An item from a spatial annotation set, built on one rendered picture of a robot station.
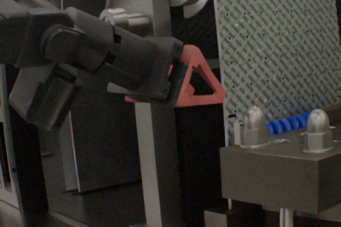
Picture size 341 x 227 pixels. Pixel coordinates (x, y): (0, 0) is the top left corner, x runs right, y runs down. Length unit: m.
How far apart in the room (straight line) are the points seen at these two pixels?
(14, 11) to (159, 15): 0.31
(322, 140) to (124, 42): 0.23
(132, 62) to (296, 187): 0.22
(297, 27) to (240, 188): 0.26
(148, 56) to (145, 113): 0.17
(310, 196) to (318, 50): 0.32
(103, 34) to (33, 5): 0.10
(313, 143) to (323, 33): 0.29
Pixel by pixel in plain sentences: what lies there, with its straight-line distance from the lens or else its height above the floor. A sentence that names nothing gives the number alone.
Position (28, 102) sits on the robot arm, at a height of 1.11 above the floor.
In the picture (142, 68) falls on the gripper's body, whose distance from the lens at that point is 0.82.
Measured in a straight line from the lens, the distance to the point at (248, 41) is 0.96.
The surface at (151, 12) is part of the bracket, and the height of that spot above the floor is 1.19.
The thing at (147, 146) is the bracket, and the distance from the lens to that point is 0.99.
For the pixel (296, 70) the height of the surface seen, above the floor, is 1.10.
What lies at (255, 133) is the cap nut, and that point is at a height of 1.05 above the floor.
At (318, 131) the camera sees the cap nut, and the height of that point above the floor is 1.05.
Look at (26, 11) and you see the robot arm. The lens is 0.71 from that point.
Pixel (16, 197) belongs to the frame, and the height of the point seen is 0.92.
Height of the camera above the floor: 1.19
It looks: 7 degrees down
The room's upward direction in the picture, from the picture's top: 5 degrees counter-clockwise
